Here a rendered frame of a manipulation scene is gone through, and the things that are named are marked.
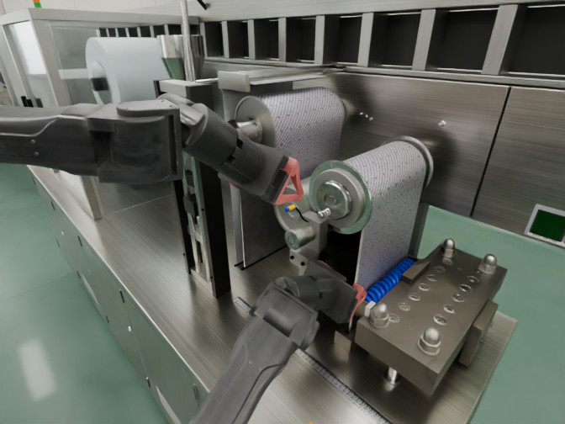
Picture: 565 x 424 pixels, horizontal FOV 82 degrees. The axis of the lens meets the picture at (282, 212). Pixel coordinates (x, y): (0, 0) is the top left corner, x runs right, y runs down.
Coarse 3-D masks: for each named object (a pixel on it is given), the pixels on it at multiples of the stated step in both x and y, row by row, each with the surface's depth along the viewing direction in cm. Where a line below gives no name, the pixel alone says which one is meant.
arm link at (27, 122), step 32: (0, 128) 30; (32, 128) 30; (64, 128) 30; (96, 128) 30; (128, 128) 30; (160, 128) 32; (0, 160) 31; (32, 160) 31; (64, 160) 31; (96, 160) 32; (128, 160) 32; (160, 160) 33
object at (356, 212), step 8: (320, 176) 62; (328, 176) 61; (336, 176) 59; (344, 176) 58; (320, 184) 63; (344, 184) 59; (352, 184) 57; (312, 192) 65; (352, 192) 58; (360, 192) 58; (352, 200) 59; (360, 200) 57; (352, 208) 59; (360, 208) 58; (352, 216) 60; (360, 216) 60; (336, 224) 63; (344, 224) 62; (352, 224) 60
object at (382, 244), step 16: (400, 208) 70; (416, 208) 76; (384, 224) 66; (400, 224) 73; (368, 240) 64; (384, 240) 69; (400, 240) 76; (368, 256) 66; (384, 256) 72; (400, 256) 80; (368, 272) 69; (384, 272) 76; (368, 288) 72
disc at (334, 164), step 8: (336, 160) 60; (320, 168) 63; (328, 168) 61; (336, 168) 60; (344, 168) 59; (352, 168) 57; (312, 176) 65; (352, 176) 58; (360, 176) 57; (312, 184) 66; (360, 184) 57; (368, 192) 57; (312, 200) 67; (368, 200) 57; (368, 208) 58; (368, 216) 58; (328, 224) 66; (360, 224) 60; (344, 232) 64; (352, 232) 62
